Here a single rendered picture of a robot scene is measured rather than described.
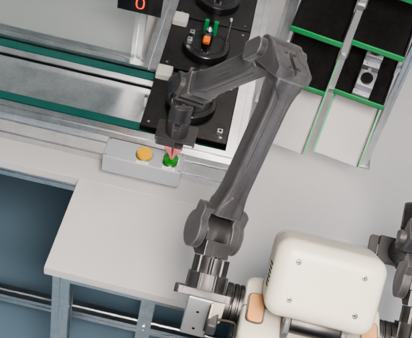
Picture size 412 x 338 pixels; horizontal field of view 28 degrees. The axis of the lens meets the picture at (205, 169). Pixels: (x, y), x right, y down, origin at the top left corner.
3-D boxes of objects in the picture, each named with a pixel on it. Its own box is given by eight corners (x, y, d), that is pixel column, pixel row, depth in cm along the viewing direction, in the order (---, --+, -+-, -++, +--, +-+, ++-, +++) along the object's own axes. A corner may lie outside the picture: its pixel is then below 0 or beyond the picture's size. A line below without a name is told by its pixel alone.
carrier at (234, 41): (238, 88, 245) (246, 55, 236) (157, 69, 245) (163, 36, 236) (248, 37, 261) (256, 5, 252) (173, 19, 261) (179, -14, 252)
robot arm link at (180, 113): (172, 106, 201) (195, 108, 202) (170, 86, 205) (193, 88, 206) (168, 127, 206) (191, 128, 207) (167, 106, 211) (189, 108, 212)
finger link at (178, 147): (156, 144, 221) (161, 119, 214) (183, 151, 221) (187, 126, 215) (151, 163, 217) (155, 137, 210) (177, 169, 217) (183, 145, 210)
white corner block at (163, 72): (169, 86, 241) (171, 76, 238) (153, 82, 241) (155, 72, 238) (172, 76, 244) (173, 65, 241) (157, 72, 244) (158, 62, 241)
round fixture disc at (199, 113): (211, 127, 230) (212, 122, 228) (161, 116, 230) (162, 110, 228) (219, 94, 239) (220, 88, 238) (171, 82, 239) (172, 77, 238)
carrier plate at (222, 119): (225, 149, 228) (226, 144, 226) (139, 129, 228) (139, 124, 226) (237, 91, 244) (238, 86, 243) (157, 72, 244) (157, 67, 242)
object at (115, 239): (398, 362, 206) (402, 356, 204) (43, 273, 207) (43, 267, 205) (404, 159, 253) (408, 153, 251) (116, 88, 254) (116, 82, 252)
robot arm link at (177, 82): (181, 83, 197) (214, 94, 200) (179, 50, 204) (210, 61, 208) (159, 116, 205) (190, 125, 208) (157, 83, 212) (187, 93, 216)
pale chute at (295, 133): (304, 155, 226) (304, 155, 222) (258, 138, 227) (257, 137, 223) (341, 56, 225) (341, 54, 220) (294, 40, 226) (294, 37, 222)
